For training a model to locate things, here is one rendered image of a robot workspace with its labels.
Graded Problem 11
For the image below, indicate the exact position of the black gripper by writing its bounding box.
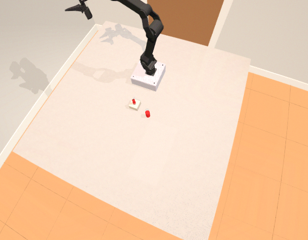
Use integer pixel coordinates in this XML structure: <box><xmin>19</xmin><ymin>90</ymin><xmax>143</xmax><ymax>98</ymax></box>
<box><xmin>65</xmin><ymin>0</ymin><xmax>93</xmax><ymax>20</ymax></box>

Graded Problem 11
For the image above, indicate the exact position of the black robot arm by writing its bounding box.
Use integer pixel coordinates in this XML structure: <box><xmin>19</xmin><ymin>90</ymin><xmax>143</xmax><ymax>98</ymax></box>
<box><xmin>111</xmin><ymin>0</ymin><xmax>163</xmax><ymax>77</ymax></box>

